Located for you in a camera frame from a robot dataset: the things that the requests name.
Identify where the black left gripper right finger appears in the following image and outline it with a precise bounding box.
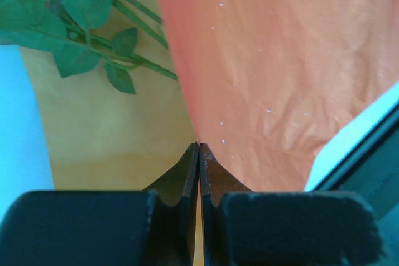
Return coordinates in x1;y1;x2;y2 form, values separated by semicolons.
198;143;393;265

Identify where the pink flower stem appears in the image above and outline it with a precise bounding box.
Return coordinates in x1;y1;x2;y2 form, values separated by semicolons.
1;0;176;95

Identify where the orange wrapping paper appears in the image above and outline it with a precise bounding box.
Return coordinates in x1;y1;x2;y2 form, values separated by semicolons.
18;0;399;266

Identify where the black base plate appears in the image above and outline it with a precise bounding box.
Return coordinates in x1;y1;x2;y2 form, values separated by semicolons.
311;113;399;229

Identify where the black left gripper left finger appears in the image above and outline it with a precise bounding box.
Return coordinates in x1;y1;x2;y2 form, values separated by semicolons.
1;143;198;265

